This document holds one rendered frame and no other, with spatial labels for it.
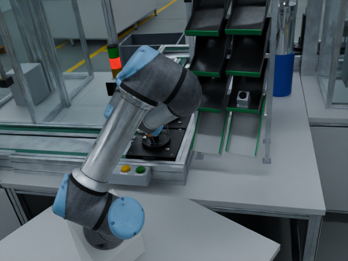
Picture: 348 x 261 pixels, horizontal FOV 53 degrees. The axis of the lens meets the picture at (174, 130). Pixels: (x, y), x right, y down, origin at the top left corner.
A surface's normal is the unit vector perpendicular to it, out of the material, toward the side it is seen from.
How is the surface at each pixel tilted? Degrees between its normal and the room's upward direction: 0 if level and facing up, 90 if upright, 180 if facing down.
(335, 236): 0
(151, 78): 75
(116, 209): 53
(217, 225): 0
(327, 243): 0
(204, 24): 25
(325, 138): 90
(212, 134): 45
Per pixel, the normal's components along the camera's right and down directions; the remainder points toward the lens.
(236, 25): -0.25, -0.55
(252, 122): -0.34, -0.24
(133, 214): 0.56, -0.29
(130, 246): 0.72, 0.30
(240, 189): -0.10, -0.85
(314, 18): -0.22, 0.53
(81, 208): 0.24, 0.25
